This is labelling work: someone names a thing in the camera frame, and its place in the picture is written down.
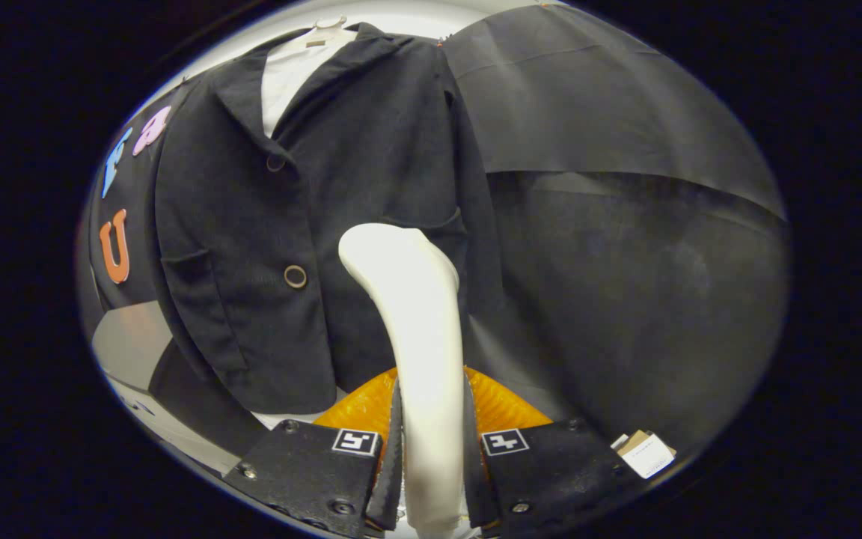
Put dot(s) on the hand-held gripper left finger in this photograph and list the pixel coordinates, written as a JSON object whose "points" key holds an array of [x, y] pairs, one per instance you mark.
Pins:
{"points": [[390, 479]]}

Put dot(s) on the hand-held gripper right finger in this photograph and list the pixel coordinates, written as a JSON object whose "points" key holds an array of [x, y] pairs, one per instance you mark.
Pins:
{"points": [[476, 479]]}

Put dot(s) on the white garment steamer head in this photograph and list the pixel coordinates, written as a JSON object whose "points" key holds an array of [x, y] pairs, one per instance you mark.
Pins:
{"points": [[423, 337]]}

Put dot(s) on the black blazer jacket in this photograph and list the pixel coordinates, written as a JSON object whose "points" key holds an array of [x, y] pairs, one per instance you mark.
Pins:
{"points": [[251, 224]]}

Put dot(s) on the cardboard box white label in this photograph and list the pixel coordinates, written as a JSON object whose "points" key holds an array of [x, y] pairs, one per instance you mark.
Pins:
{"points": [[652, 457]]}

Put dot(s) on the black backdrop cloth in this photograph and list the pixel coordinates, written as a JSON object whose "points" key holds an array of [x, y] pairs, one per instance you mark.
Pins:
{"points": [[625, 262]]}

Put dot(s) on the grey cabinet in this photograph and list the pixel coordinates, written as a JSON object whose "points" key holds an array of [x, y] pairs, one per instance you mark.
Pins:
{"points": [[124, 344]]}

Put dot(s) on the white fabric ironing panel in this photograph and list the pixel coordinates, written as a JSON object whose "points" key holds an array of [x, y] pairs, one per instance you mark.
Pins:
{"points": [[289, 75]]}

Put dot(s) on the white plastic hanger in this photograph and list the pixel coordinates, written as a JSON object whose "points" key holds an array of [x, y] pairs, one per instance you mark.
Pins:
{"points": [[330, 22]]}

